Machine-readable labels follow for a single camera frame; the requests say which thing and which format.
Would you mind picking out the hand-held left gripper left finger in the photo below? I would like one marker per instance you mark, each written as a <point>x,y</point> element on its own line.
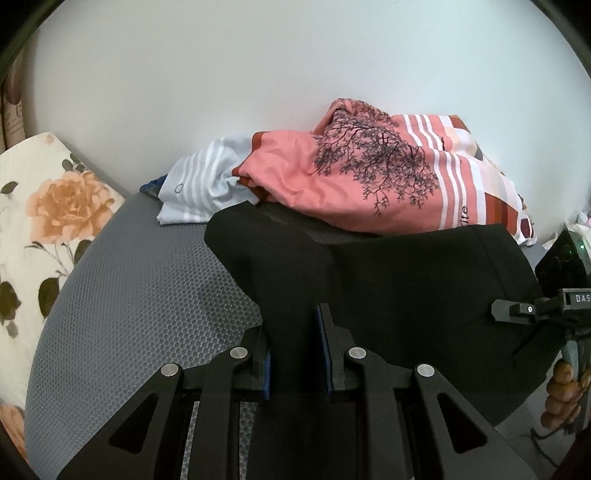
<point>267,371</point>

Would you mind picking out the black pants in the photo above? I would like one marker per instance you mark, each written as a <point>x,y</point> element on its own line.
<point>415,286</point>

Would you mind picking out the white patterned cloth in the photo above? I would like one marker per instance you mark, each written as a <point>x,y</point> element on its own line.
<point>581,224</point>

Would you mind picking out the pink printed blanket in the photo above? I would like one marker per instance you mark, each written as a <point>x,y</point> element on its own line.
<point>351,170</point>

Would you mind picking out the blue cloth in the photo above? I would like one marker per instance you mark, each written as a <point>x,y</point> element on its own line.
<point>151,185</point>

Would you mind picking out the grey textured mat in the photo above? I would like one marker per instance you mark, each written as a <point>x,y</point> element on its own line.
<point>138,286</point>

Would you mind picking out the white striped cloth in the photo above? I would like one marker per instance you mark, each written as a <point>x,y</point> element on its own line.
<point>203,184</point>

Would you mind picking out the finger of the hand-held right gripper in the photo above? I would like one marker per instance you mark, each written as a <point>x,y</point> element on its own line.
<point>526,310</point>

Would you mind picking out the beige patterned curtain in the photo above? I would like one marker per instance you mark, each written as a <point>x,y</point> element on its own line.
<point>11,106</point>

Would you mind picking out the floral bed sheet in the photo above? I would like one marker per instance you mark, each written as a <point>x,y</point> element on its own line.
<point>51,207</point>

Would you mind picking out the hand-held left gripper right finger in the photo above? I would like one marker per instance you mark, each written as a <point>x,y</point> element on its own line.
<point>324,353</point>

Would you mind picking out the person's right hand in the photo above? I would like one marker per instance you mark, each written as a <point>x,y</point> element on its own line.
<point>561,397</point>

